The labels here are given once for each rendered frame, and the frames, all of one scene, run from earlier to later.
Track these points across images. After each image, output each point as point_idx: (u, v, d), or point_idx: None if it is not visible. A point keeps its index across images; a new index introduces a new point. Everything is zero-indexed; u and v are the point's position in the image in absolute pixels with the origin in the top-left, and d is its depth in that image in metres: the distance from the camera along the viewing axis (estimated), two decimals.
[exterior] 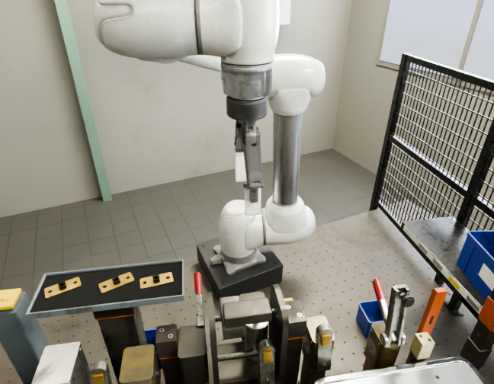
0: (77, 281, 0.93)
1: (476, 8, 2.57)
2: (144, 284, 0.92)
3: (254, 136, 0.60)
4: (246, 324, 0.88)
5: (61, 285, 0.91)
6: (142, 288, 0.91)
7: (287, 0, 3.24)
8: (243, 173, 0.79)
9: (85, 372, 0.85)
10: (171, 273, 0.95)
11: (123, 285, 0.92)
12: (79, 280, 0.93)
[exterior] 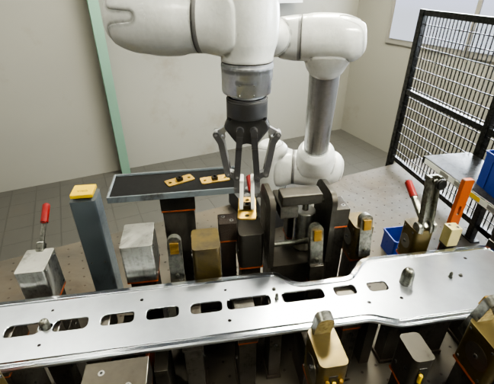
0: (246, 198, 0.79)
1: None
2: (204, 180, 1.04)
3: (280, 134, 0.67)
4: None
5: (245, 206, 0.75)
6: (203, 183, 1.02)
7: None
8: (243, 196, 0.75)
9: (157, 251, 0.97)
10: None
11: (185, 182, 1.04)
12: (247, 196, 0.79)
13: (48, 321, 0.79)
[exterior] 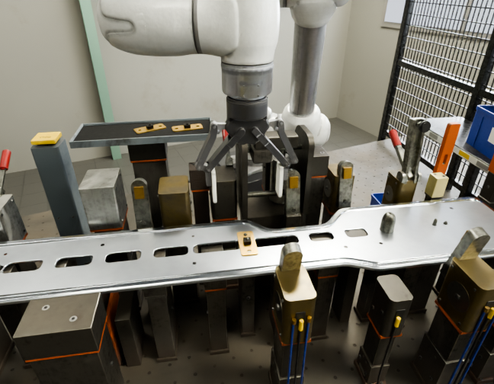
0: (245, 232, 0.84)
1: None
2: (176, 129, 0.98)
3: (282, 120, 0.67)
4: (273, 161, 0.94)
5: (245, 241, 0.80)
6: (175, 130, 0.97)
7: None
8: (216, 189, 0.73)
9: (123, 199, 0.91)
10: (200, 124, 1.01)
11: (156, 129, 0.98)
12: (245, 231, 0.84)
13: None
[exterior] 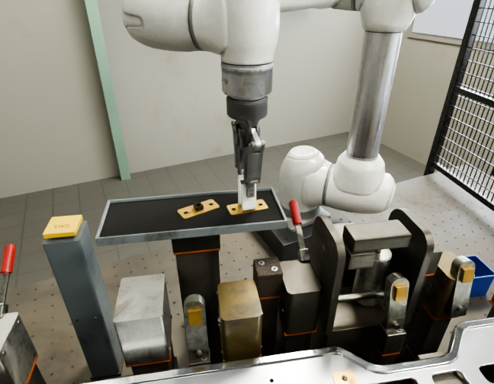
0: (342, 374, 0.60)
1: None
2: (234, 210, 0.74)
3: (259, 146, 0.62)
4: None
5: None
6: (233, 214, 0.73)
7: None
8: None
9: (168, 313, 0.67)
10: (262, 200, 0.78)
11: (207, 212, 0.74)
12: (342, 371, 0.60)
13: None
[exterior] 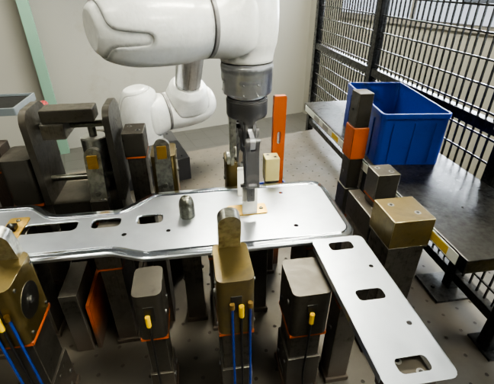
0: (19, 219, 0.72)
1: None
2: None
3: (254, 143, 0.61)
4: (80, 139, 0.83)
5: (9, 228, 0.69)
6: None
7: None
8: None
9: None
10: (264, 204, 0.77)
11: None
12: (20, 217, 0.73)
13: None
